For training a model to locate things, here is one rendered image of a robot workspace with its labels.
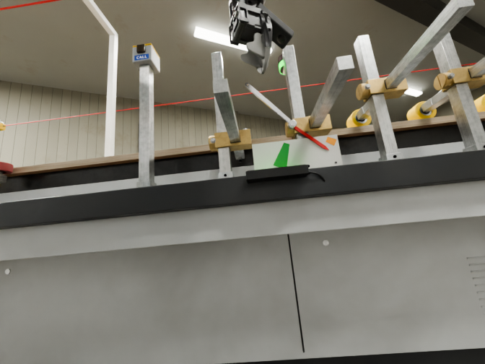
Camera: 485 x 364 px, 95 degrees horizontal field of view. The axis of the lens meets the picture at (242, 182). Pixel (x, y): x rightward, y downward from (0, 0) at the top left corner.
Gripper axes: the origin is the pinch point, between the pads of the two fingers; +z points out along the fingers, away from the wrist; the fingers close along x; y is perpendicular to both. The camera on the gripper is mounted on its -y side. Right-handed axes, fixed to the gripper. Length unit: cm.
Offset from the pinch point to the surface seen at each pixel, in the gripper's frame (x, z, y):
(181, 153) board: -48, 5, 15
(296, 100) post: -11.6, -1.2, -17.6
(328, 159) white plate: -8.2, 19.9, -22.8
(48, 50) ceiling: -308, -243, 164
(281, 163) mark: -14.3, 19.3, -10.1
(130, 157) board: -58, 4, 34
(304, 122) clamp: -10.4, 7.0, -18.2
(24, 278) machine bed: -80, 48, 74
